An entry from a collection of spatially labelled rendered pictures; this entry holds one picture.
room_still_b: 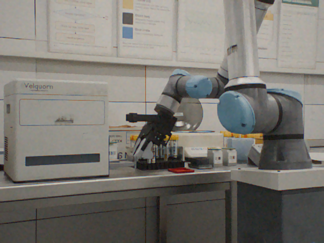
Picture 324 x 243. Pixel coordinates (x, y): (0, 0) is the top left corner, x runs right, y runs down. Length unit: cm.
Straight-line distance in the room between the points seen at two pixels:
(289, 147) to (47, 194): 70
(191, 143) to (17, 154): 79
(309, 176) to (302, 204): 8
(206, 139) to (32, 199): 83
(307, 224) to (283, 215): 9
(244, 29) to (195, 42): 105
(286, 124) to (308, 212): 24
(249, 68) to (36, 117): 62
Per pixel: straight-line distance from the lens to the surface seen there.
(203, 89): 136
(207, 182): 147
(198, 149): 179
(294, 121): 125
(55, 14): 198
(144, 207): 213
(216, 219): 235
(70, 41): 198
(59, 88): 130
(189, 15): 223
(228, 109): 116
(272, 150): 124
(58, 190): 127
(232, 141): 171
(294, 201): 120
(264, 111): 116
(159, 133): 143
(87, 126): 131
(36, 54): 191
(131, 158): 141
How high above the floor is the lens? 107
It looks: 1 degrees down
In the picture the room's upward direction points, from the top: straight up
